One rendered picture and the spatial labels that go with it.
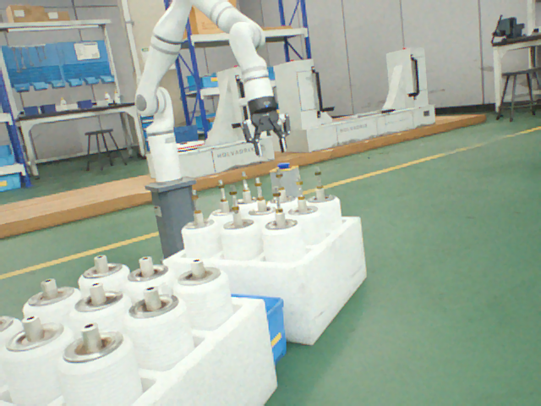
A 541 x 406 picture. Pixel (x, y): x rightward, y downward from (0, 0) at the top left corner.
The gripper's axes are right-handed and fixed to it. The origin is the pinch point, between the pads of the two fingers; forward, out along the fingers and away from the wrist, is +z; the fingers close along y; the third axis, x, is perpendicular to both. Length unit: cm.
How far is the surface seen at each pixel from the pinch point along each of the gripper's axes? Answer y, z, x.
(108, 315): -48, 23, -44
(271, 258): -13.2, 25.3, -21.7
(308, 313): -9.6, 37.8, -28.1
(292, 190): 9.3, 12.7, 15.2
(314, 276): -5.6, 30.9, -25.9
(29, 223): -89, 3, 177
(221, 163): 35, -11, 208
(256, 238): -13.9, 21.0, -15.2
